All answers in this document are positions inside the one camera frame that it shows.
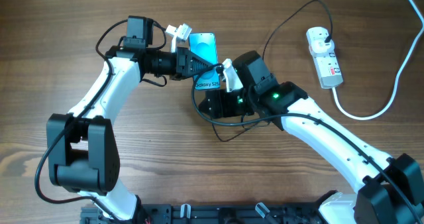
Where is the blue Galaxy smartphone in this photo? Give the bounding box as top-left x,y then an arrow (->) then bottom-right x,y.
187,32 -> 221,91

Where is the black USB charging cable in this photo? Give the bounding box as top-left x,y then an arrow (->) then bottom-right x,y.
210,0 -> 334,142

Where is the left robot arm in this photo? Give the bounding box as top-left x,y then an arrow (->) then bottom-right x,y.
34,16 -> 213,223

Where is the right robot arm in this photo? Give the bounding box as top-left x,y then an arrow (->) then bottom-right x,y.
195,51 -> 423,223

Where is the white charger plug adapter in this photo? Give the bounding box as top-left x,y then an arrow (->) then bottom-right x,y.
309,39 -> 335,57

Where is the white power strip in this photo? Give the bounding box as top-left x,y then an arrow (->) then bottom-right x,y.
306,27 -> 343,89

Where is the white power strip cord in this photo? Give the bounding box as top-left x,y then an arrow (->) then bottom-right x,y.
331,0 -> 424,121

